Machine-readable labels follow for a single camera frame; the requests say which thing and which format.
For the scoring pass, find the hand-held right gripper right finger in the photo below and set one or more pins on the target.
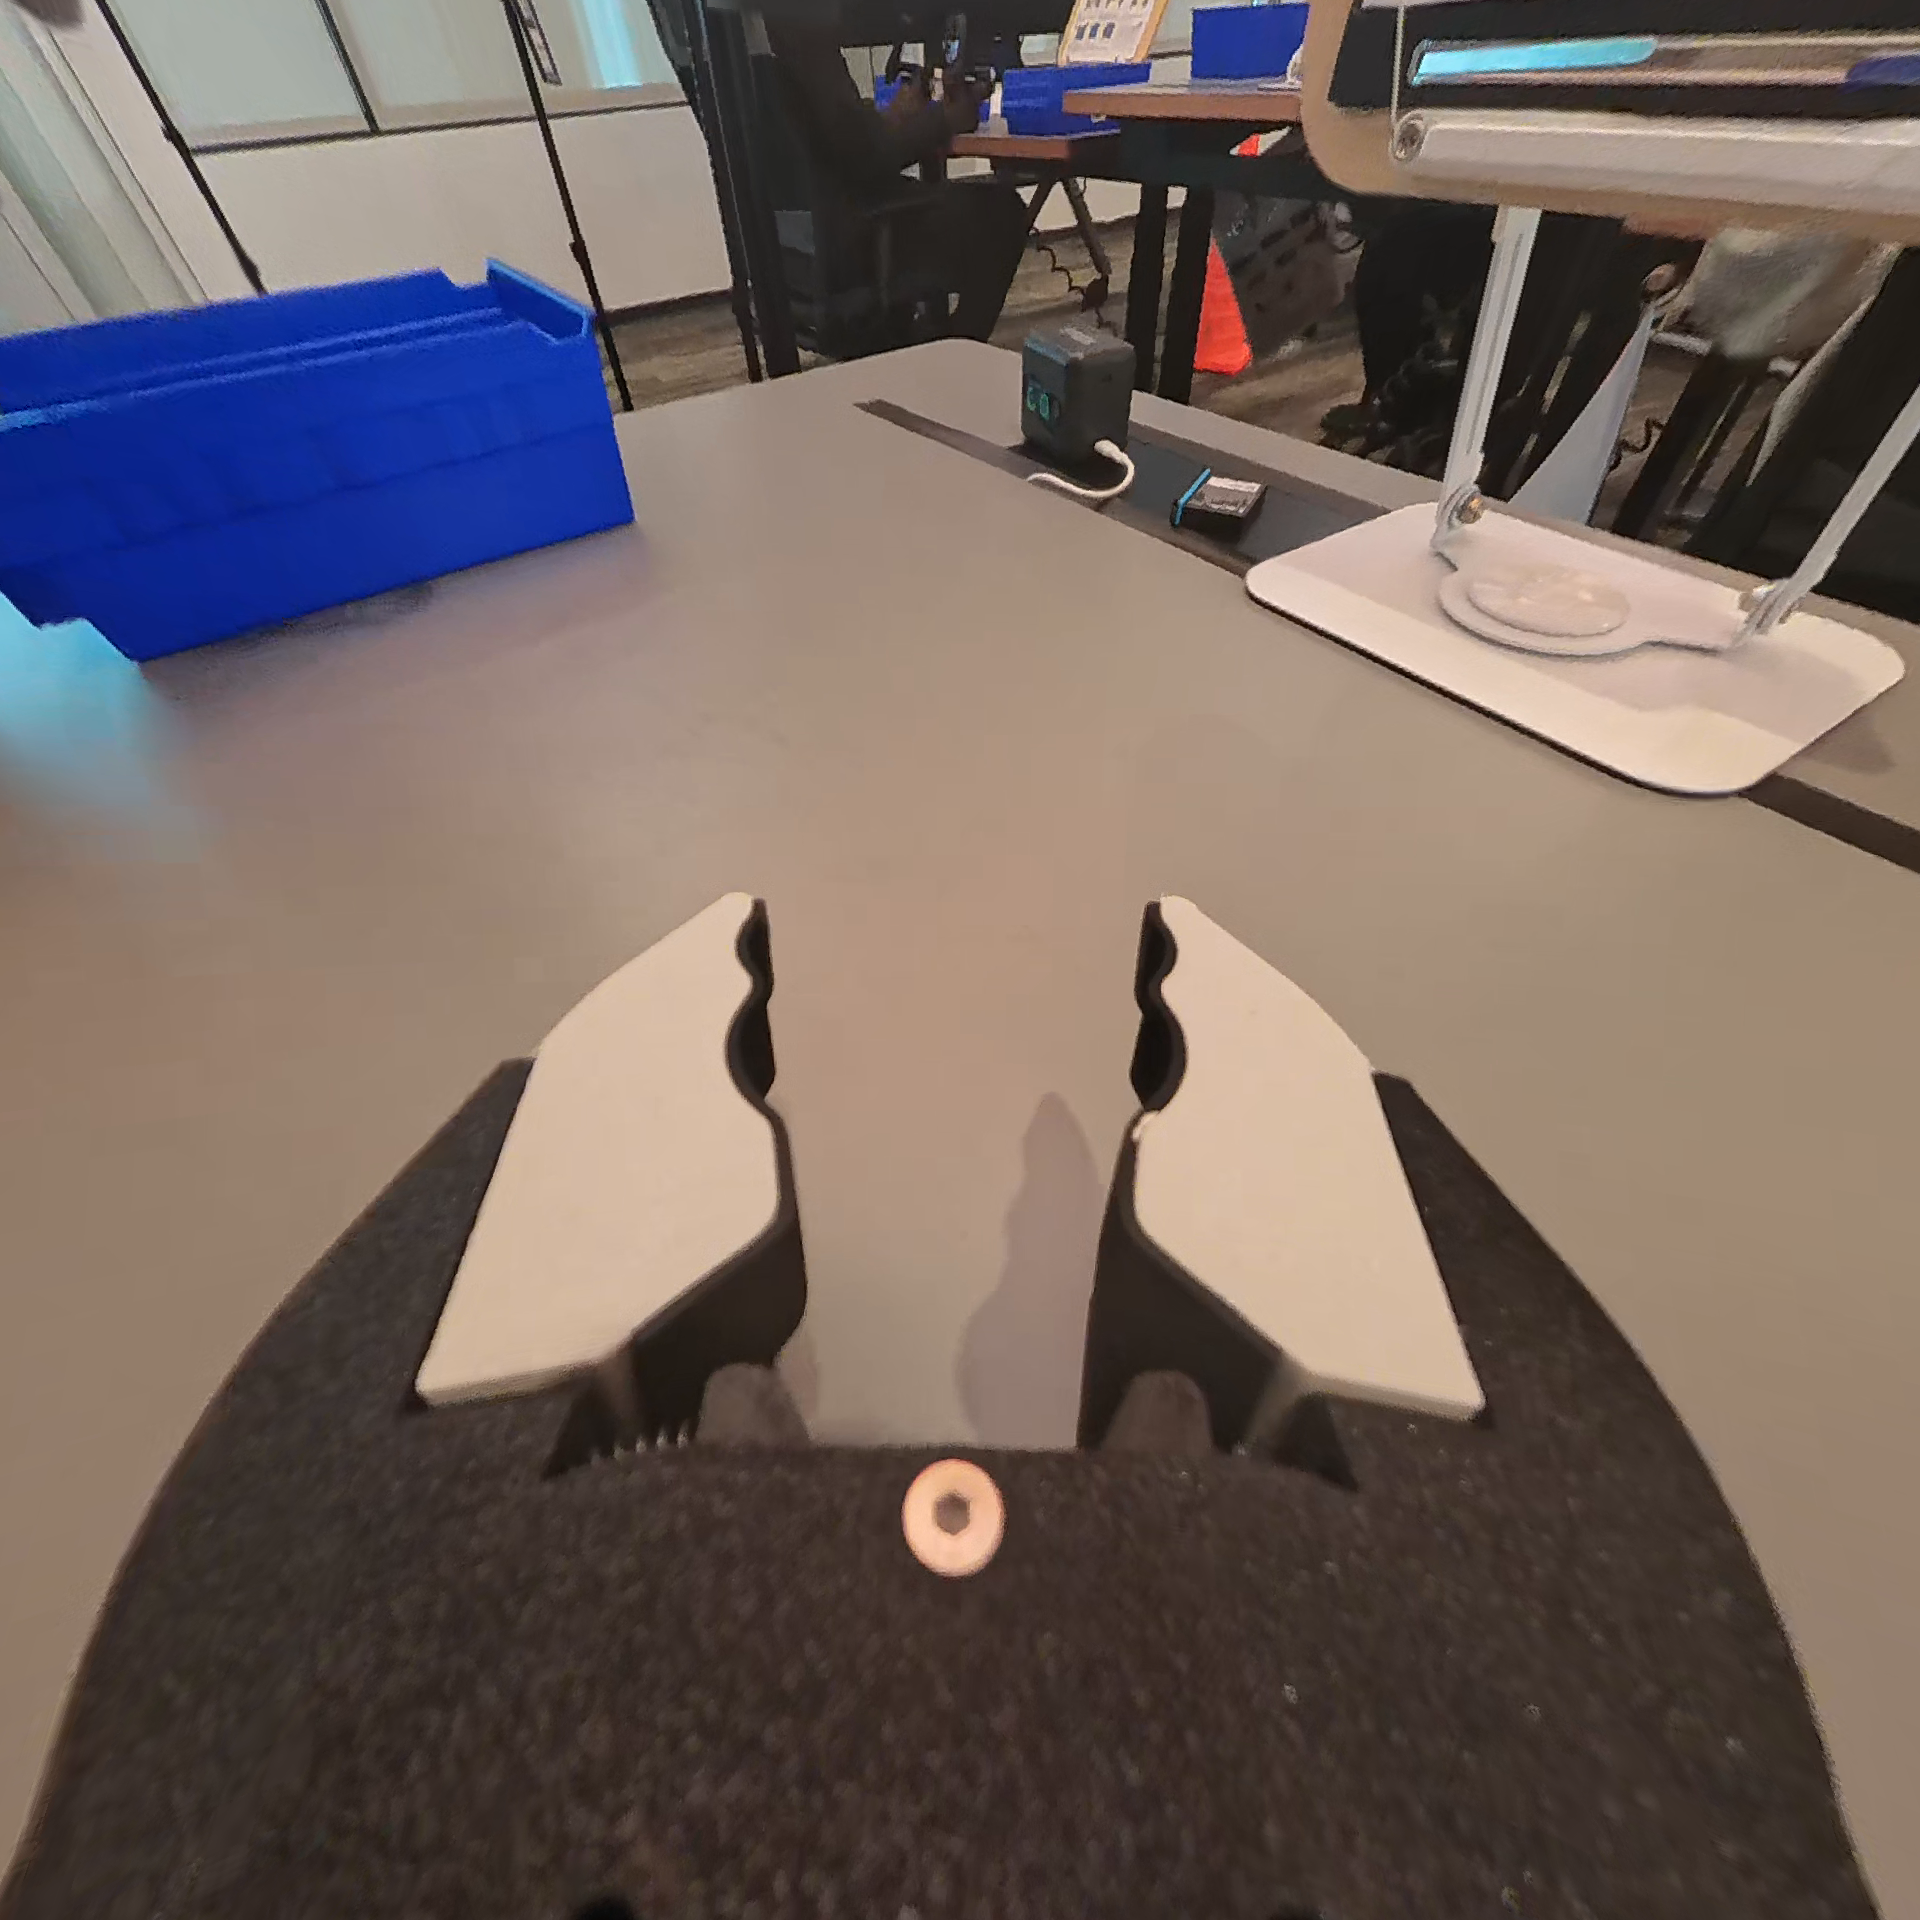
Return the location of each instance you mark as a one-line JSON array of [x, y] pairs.
[[1290, 1214]]

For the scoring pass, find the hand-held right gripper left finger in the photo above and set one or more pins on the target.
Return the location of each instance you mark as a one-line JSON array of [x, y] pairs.
[[631, 1184]]

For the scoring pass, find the blue plastic bin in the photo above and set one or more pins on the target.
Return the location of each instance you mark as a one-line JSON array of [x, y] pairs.
[[301, 480], [1244, 39], [1065, 99]]

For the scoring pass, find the white tablet stand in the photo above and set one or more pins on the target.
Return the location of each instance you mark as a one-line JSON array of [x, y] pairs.
[[1651, 704]]

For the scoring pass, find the small black battery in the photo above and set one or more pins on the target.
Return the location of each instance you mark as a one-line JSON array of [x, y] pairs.
[[1222, 500]]

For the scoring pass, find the black charging box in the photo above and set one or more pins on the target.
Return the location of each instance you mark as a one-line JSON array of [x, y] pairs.
[[1077, 390]]

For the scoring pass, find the orange traffic cone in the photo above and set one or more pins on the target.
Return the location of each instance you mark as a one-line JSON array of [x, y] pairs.
[[1222, 323]]

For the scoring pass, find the black office chair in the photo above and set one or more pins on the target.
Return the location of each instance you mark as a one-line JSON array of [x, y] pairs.
[[840, 285]]

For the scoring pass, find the grey patterned box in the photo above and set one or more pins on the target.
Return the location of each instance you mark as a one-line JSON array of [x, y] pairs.
[[1290, 279]]

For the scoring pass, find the white stand with instruction board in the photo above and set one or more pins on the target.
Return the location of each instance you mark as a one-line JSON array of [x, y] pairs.
[[1328, 150]]

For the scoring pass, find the wooden table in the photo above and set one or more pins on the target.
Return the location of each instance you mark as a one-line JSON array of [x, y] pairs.
[[1034, 146], [1185, 103]]

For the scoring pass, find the black tablet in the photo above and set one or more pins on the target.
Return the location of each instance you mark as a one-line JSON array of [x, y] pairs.
[[1364, 82]]

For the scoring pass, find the silver light bar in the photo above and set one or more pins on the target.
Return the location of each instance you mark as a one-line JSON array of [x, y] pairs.
[[1530, 61]]

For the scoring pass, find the printed sign card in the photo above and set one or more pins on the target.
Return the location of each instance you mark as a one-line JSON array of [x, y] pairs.
[[1111, 30]]

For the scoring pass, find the black metal post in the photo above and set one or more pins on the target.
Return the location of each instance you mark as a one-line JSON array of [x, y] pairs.
[[743, 181]]

